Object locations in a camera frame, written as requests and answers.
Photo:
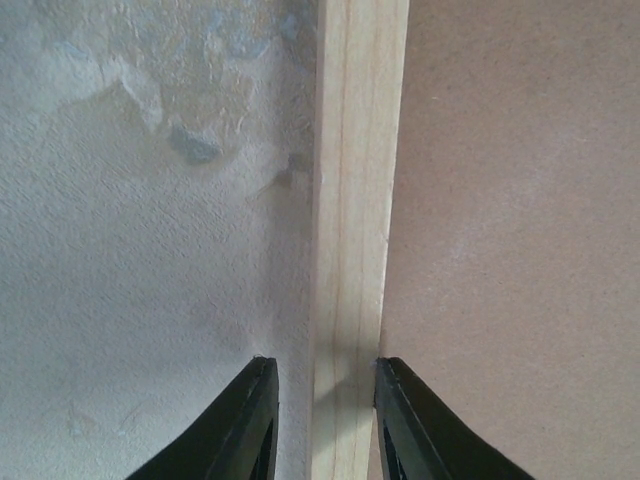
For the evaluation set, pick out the brown backing board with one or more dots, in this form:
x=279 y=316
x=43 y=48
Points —
x=513 y=275

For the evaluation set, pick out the light wooden picture frame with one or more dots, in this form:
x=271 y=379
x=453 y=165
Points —
x=360 y=65

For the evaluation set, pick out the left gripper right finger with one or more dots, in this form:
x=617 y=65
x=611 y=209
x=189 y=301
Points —
x=420 y=437

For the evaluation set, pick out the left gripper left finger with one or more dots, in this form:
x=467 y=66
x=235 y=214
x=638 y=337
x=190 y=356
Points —
x=234 y=438

